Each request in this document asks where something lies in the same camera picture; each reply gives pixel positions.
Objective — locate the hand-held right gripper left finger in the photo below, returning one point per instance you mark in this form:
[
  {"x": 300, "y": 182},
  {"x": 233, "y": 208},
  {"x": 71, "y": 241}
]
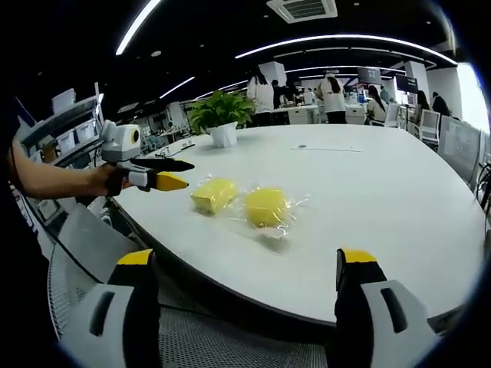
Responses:
[{"x": 134, "y": 318}]

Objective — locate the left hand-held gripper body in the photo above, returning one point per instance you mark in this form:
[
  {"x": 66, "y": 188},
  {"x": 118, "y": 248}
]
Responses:
[{"x": 119, "y": 142}]

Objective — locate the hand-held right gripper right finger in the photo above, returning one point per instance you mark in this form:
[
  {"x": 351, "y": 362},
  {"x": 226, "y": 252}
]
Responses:
[{"x": 356, "y": 318}]

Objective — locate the rectangular yellow silicone block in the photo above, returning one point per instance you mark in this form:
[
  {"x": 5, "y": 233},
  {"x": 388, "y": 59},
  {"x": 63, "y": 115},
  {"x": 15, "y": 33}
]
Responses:
[{"x": 215, "y": 195}]

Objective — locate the round yellow silicone block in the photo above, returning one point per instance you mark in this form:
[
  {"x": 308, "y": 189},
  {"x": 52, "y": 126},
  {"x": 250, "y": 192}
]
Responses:
[{"x": 266, "y": 207}]

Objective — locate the person's left hand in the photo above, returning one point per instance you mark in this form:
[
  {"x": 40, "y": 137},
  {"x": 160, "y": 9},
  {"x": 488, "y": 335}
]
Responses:
[{"x": 107, "y": 182}]

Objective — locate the white desktop power socket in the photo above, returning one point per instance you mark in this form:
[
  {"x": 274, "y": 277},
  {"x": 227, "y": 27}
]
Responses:
[{"x": 186, "y": 144}]

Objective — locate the metal storage shelf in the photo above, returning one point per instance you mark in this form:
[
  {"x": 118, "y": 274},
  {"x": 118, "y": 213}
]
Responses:
[{"x": 65, "y": 126}]

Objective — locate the short ceiling light strip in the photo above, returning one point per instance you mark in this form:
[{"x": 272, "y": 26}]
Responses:
[{"x": 177, "y": 87}]

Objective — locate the green plant in white pot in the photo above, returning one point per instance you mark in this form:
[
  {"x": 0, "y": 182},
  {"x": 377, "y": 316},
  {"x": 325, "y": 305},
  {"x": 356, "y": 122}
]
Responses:
[{"x": 222, "y": 111}]

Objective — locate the long ceiling light strip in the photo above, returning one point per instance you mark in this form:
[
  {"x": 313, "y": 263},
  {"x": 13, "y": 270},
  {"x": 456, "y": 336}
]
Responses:
[
  {"x": 345, "y": 40},
  {"x": 136, "y": 27}
]

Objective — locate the light grey office chair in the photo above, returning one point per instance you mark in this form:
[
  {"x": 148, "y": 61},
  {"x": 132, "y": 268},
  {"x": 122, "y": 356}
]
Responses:
[{"x": 460, "y": 147}]

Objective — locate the white office chair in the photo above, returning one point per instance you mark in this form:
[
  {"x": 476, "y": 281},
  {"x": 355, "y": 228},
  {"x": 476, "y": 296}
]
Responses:
[{"x": 429, "y": 125}]

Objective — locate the ceiling air conditioner vent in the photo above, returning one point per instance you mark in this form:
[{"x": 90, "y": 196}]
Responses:
[{"x": 303, "y": 9}]

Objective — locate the hanging dark display screen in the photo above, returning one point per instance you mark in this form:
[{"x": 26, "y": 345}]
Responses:
[
  {"x": 406, "y": 83},
  {"x": 369, "y": 74}
]

